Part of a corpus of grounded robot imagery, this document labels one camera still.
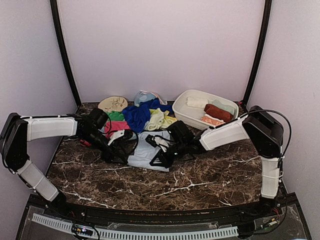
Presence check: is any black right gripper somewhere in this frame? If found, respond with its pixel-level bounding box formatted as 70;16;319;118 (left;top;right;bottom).
150;140;188;169

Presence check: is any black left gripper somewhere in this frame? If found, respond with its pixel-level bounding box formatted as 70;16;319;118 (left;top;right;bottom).
81;129;129;165

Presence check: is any large pale blue towel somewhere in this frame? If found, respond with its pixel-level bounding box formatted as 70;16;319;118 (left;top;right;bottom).
127;130;170;172

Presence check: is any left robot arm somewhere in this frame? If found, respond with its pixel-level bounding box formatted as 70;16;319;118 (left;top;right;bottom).
0;108;127;218

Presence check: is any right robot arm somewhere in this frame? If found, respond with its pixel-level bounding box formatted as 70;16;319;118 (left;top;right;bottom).
146;105;286;217

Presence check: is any pink towel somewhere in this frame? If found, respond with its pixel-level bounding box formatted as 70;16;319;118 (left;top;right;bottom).
79;120;131;147

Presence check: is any pale yellow patterned towel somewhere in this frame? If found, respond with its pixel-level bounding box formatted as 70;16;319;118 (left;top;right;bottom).
144;108;178;131

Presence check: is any beige bird-painted plate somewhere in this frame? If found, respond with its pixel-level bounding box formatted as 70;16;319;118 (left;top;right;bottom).
98;96;128;113

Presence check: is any royal blue towel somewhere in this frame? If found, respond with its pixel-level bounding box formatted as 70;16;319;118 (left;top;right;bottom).
121;98;173;133

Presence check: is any orange patterned rolled towel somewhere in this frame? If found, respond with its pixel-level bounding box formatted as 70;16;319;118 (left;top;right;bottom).
201;114;225;127

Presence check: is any white plastic basin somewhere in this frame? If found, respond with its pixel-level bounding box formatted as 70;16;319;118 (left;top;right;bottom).
172;89;239;130

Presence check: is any white rolled towel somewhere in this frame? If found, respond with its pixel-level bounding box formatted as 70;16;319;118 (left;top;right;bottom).
186;96;208;109

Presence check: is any light blue dotted towel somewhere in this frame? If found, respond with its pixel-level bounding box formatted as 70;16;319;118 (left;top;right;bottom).
133;90;168;107

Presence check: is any brown rolled towel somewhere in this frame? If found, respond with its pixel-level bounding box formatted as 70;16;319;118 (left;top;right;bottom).
204;104;233;122

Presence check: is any pale green rolled towel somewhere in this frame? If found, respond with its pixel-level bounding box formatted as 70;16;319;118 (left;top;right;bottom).
211;99;235;115

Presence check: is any white slotted cable duct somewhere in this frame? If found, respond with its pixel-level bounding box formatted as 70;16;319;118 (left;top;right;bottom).
31;213;239;240

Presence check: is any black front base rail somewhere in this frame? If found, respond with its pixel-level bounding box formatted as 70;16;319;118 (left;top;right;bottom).
42;201;283;225

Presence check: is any black left frame post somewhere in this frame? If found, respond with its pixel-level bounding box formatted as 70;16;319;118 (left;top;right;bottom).
49;0;82;107

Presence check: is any black frame post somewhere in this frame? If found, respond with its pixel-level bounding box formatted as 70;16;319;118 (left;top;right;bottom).
242;0;273;106
49;0;82;107

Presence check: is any black right frame post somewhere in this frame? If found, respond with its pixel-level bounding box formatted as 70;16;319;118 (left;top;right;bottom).
242;0;273;106

